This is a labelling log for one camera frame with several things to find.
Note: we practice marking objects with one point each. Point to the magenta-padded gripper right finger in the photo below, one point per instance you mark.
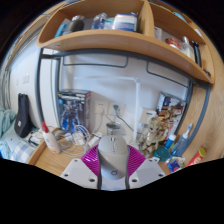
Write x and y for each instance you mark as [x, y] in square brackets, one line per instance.
[148, 170]

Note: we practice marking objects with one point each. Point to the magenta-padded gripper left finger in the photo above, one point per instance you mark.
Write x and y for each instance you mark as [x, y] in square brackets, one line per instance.
[78, 171]

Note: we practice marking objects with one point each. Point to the grey computer mouse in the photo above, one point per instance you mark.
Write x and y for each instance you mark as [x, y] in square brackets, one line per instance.
[113, 155]

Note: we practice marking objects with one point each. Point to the teal round container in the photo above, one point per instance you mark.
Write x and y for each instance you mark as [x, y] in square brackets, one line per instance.
[161, 154]

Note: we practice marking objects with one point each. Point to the blue snack packet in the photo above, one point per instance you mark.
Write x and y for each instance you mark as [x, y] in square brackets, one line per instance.
[175, 165]

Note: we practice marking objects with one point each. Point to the white charger block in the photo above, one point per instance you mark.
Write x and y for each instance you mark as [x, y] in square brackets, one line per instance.
[78, 138]

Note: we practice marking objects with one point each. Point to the beige robot model figure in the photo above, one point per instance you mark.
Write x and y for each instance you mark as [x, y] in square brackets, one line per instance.
[153, 133]

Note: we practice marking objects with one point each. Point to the white red-capped lotion bottle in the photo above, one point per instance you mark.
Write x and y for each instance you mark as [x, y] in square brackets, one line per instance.
[51, 141]

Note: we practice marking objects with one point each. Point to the blue spray bottle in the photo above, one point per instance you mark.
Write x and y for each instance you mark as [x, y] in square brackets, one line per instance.
[181, 145]

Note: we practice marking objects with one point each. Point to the red chips can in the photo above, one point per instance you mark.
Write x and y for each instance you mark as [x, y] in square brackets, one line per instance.
[196, 156]

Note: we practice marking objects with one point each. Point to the glass jar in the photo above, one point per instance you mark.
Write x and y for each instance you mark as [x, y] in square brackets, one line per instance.
[113, 128]

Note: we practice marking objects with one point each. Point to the blue plaid pillow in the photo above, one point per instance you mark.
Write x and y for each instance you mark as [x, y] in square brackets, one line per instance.
[23, 151]

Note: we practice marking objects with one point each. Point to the blue robot model kit box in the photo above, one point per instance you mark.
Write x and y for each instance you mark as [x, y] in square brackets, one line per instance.
[73, 110]

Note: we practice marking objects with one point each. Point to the colourful model kit box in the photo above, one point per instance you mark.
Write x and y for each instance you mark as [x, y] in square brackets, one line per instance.
[171, 108]

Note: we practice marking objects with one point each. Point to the black bag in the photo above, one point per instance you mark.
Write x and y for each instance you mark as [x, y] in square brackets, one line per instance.
[22, 116]

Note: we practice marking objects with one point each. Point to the teal blanket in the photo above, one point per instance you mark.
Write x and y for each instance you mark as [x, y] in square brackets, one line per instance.
[6, 120]

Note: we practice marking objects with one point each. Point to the wooden shelf unit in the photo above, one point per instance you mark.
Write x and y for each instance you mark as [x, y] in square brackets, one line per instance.
[110, 41]

